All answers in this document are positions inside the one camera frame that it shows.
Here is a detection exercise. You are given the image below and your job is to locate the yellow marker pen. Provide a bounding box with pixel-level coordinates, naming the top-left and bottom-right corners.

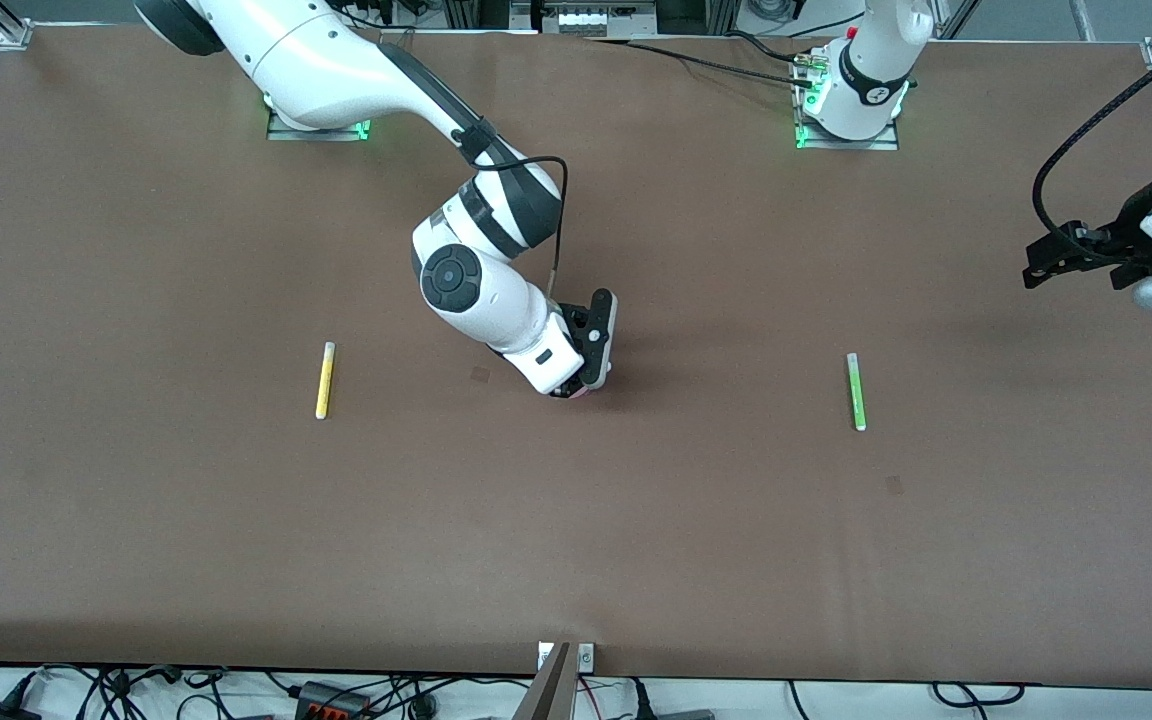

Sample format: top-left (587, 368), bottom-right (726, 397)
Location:
top-left (315, 341), bottom-right (336, 421)

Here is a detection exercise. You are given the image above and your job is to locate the black orange power strip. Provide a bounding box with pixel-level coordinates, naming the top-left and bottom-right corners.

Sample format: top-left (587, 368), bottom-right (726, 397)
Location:
top-left (294, 681), bottom-right (374, 720)

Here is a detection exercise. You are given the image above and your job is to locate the green marker pen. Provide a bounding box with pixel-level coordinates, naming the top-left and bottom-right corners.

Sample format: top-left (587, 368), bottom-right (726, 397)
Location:
top-left (845, 352), bottom-right (868, 433)

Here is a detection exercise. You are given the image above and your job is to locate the long black table cable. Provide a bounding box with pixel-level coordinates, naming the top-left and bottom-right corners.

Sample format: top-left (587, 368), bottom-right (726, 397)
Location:
top-left (586, 36), bottom-right (819, 89)

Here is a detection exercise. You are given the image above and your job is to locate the short black table cable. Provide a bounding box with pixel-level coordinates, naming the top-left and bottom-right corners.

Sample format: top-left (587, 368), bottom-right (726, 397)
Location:
top-left (724, 30), bottom-right (799, 63)

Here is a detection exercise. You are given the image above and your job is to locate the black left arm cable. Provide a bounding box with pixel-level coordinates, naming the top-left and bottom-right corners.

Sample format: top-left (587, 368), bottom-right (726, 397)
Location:
top-left (1032, 30), bottom-right (1152, 266)

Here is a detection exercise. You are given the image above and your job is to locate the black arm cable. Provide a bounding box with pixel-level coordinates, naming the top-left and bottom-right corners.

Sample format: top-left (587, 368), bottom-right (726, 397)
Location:
top-left (1032, 30), bottom-right (1152, 266)
top-left (456, 120), bottom-right (570, 296)

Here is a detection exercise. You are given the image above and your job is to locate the brown angled post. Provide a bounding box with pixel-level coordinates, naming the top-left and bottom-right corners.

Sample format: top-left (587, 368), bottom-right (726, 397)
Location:
top-left (513, 642), bottom-right (578, 720)

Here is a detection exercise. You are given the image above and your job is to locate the black looped cable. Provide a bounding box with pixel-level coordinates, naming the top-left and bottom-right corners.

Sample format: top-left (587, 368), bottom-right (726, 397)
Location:
top-left (929, 681), bottom-right (1027, 713)

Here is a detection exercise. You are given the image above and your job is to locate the grey connector device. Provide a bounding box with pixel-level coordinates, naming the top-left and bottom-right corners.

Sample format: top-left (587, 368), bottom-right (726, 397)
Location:
top-left (509, 0), bottom-right (659, 38)

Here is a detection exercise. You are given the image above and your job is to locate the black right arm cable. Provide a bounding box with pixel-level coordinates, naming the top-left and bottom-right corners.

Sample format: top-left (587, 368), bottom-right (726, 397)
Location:
top-left (456, 120), bottom-right (570, 296)

